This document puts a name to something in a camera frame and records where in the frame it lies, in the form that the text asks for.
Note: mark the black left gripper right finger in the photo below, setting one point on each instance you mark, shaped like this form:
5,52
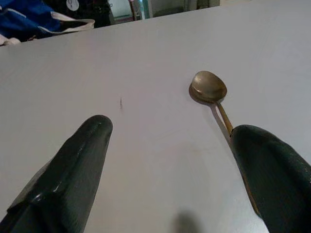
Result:
274,174

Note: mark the brass spoon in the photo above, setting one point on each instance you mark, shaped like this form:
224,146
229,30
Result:
209,85

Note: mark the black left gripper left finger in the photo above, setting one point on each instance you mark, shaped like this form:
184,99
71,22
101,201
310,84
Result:
65,174

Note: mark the black case with white sticker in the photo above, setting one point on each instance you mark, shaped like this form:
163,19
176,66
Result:
97,12

